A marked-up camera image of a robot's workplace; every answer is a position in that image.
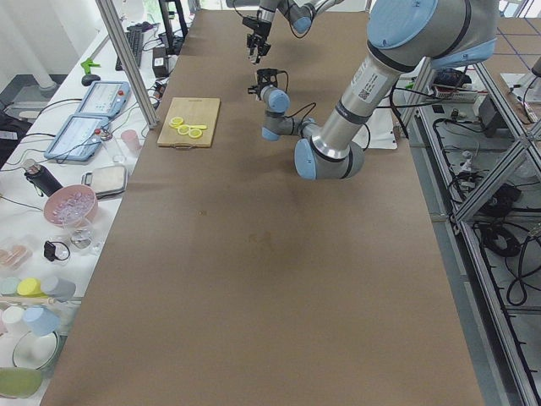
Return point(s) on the pink bowl with ice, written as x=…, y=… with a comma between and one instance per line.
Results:
x=70, y=204

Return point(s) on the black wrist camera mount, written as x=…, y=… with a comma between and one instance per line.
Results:
x=266, y=77

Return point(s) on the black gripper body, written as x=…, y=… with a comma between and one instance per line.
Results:
x=259, y=90
x=258, y=30

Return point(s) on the upper teach pendant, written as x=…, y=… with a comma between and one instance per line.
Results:
x=104, y=98

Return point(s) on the green bowl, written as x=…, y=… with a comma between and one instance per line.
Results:
x=19, y=382

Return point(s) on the light blue cup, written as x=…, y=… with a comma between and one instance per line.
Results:
x=40, y=320

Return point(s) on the teach pendant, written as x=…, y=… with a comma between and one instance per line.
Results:
x=104, y=98
x=78, y=140

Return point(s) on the pink plastic cup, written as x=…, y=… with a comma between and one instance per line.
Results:
x=131, y=139

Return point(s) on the aluminium frame post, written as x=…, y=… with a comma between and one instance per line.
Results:
x=120, y=43

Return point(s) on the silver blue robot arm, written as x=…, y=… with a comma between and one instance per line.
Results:
x=451, y=34
x=299, y=17

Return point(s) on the yellow cup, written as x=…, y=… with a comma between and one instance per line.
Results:
x=30, y=287

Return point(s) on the metal lunch box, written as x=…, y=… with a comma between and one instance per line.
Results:
x=106, y=181

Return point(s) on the grey cup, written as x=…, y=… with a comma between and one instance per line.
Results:
x=58, y=288

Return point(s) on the middle lemon slice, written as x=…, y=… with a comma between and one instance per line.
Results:
x=183, y=129

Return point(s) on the clear glass shaker cup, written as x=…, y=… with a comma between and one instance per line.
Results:
x=254, y=56

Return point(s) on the wine glass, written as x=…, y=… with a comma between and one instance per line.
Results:
x=80, y=230

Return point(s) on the lower teach pendant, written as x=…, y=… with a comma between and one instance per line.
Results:
x=78, y=140

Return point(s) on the black water bottle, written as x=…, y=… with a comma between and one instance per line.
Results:
x=41, y=177

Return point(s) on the lemon slice near handle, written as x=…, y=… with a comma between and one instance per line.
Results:
x=195, y=133

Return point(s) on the wooden cutting board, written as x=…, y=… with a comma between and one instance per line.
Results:
x=194, y=110

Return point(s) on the black keyboard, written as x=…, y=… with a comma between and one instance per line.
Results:
x=135, y=38

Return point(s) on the lemon slice far end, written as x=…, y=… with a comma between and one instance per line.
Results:
x=176, y=122

